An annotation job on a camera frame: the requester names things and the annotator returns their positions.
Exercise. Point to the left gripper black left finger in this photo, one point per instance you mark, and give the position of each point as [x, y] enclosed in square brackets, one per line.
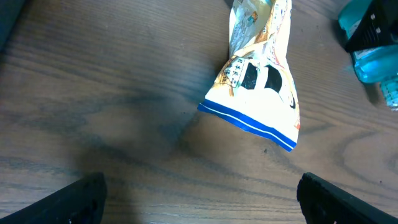
[81, 202]

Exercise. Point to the teal mouthwash bottle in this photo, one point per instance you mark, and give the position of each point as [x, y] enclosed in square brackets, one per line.
[374, 65]

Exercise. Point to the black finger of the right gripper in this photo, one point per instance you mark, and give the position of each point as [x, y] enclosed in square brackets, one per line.
[377, 24]

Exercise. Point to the yellow noodle snack bag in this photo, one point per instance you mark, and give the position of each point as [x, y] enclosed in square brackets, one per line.
[255, 89]

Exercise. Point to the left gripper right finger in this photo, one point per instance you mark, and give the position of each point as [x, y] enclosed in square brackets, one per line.
[323, 202]

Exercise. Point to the grey plastic basket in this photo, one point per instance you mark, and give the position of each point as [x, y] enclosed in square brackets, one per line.
[9, 12]

